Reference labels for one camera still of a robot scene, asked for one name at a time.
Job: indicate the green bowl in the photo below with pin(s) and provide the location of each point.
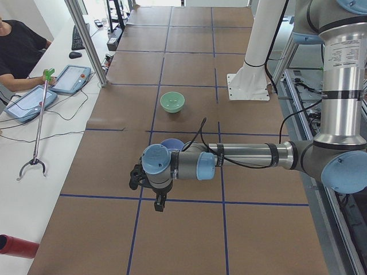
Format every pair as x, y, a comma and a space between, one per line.
172, 102

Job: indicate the white pillar with base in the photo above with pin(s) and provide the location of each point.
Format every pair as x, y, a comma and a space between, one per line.
250, 82

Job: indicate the far blue teach pendant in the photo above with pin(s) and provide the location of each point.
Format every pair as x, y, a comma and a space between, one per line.
71, 79

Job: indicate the blue bowl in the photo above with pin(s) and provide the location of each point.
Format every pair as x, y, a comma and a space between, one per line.
173, 144

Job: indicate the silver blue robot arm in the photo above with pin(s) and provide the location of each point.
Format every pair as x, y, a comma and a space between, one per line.
336, 156

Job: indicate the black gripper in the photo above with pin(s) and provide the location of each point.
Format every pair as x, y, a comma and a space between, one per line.
161, 192

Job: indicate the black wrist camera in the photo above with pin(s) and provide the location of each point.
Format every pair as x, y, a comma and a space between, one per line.
138, 177

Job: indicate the green handled reacher grabber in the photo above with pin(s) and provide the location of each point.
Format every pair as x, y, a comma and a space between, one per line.
35, 160

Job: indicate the black computer mouse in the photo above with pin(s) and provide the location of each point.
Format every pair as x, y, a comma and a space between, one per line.
74, 55

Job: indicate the black keyboard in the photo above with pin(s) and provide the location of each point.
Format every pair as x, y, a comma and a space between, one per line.
77, 42

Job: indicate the blue teach pendant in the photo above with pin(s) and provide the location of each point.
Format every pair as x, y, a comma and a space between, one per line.
71, 79
28, 106

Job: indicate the red cylinder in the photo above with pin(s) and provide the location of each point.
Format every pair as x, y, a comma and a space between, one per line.
17, 247

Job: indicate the aluminium frame post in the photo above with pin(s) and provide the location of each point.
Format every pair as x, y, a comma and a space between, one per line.
76, 14

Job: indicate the near blue teach pendant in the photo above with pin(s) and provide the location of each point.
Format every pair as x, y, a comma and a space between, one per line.
28, 106

